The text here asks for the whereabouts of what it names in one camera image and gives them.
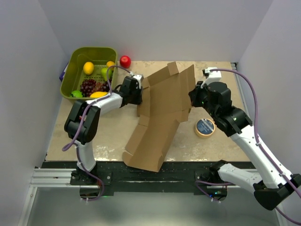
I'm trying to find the brown cardboard box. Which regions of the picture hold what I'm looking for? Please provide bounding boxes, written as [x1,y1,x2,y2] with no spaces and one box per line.
[122,62,196,172]

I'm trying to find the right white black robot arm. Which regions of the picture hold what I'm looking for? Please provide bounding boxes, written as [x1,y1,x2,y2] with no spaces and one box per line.
[189,81,301,210]

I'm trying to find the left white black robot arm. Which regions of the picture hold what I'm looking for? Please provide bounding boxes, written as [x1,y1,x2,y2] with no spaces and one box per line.
[62,74,143,185]

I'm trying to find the masking tape roll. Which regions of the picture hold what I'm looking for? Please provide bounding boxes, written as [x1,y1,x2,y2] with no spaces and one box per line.
[195,118,215,138]

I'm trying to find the red apple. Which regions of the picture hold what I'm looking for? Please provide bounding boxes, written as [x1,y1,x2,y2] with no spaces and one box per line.
[119,55,131,68]

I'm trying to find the yellow mango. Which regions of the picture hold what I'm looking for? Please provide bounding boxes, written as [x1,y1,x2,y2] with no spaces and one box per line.
[90,91,108,98]

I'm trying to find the green pear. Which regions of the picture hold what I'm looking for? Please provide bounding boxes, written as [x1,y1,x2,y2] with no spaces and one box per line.
[101,67,113,81]

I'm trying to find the small orange fruit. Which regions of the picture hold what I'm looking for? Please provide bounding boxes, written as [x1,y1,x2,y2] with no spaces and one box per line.
[106,61,115,71]

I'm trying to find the dark purple grapes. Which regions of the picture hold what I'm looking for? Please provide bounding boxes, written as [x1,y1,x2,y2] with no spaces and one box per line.
[79,79,109,97]

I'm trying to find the yellow lemon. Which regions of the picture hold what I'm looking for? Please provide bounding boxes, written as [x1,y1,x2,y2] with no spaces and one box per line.
[83,62,94,75]

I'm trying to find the green plastic basket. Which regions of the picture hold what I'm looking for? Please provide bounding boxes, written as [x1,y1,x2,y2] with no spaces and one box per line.
[60,47,118,102]

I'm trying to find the blue white booklet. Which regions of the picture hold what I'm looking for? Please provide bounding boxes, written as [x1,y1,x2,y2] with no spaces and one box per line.
[59,62,69,81]

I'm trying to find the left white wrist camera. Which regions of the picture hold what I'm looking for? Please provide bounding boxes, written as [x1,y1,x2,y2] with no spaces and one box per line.
[132,74,144,89]

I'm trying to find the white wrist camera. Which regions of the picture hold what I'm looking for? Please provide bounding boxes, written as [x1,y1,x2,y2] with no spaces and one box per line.
[132,74,144,89]
[203,67,222,85]

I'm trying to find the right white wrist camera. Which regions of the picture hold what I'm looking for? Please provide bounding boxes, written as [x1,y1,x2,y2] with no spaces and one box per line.
[203,67,222,85]

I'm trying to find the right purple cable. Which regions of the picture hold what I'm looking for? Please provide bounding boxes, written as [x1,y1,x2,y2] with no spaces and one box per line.
[211,68,301,226]

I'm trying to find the purple cable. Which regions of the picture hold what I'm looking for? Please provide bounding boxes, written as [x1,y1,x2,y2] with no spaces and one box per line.
[211,68,301,226]
[62,65,137,201]

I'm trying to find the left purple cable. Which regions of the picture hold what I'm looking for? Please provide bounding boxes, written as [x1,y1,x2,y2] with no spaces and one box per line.
[62,65,137,201]

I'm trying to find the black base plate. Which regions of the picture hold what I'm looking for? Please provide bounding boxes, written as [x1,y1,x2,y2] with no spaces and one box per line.
[41,161,257,196]

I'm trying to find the aluminium frame rail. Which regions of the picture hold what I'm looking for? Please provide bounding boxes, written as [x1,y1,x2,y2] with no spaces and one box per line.
[17,61,290,226]

